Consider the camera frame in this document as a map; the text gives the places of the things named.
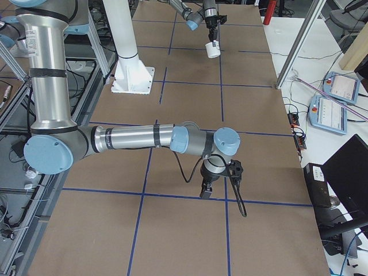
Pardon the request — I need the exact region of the aluminium frame post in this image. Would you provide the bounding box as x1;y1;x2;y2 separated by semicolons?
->
275;0;326;89

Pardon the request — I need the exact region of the near blue teach pendant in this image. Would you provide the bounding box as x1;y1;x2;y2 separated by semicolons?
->
308;95;347;135

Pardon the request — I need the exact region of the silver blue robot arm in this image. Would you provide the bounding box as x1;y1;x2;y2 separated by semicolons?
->
168;0;221;46
14;1;243;199

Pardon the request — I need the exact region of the black laptop computer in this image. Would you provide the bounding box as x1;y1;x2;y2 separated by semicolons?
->
303;134;367;239

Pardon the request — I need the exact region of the grey office chair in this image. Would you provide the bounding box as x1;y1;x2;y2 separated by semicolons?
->
329;1;367;36

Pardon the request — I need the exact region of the blue teach pendant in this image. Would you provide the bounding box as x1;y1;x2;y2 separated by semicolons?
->
323;71;361;105
308;95;347;135

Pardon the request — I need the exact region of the far blue teach pendant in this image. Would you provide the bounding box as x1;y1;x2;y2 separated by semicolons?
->
323;71;361;105

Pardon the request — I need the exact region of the black orange usb hub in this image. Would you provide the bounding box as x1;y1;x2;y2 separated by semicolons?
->
287;112;306;152

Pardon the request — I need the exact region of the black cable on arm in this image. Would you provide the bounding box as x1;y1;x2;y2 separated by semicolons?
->
172;149;248;218

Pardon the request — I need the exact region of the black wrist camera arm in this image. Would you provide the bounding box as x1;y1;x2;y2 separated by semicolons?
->
227;159;244;182
217;14;227;25

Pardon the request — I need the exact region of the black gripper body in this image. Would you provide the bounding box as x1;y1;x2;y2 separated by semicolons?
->
200;161;227;182
205;16;218;29

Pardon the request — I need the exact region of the white mug with smiley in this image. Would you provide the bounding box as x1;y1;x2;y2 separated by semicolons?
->
205;40;221;59

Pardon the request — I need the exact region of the wooden beam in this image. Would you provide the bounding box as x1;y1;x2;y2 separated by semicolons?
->
339;24;368;71

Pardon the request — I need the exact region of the white camera mast pillar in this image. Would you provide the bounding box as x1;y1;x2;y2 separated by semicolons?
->
103;0;155;95

